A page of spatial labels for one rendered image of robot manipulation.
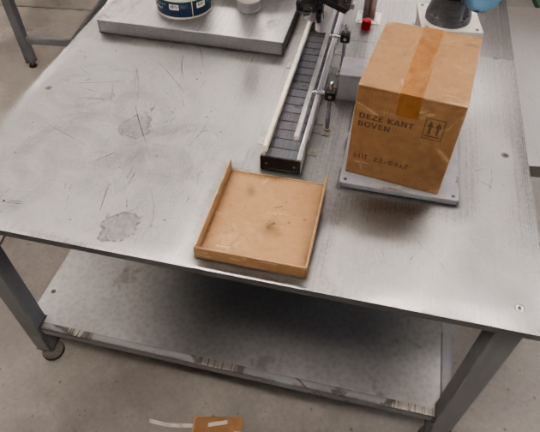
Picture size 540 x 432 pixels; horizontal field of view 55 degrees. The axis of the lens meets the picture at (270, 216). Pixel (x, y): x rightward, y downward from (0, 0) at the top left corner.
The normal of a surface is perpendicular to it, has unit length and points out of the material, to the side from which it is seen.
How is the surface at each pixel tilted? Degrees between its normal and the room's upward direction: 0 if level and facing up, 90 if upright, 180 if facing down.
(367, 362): 1
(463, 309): 0
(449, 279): 0
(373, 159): 90
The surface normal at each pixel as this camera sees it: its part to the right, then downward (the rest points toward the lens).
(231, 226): 0.00, -0.65
